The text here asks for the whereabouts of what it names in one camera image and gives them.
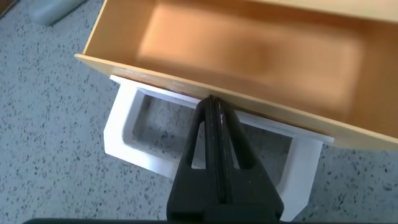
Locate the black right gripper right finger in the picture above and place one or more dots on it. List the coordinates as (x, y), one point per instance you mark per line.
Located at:
(248, 196)

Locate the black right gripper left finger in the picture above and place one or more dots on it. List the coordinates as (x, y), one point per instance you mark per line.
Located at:
(199, 193)

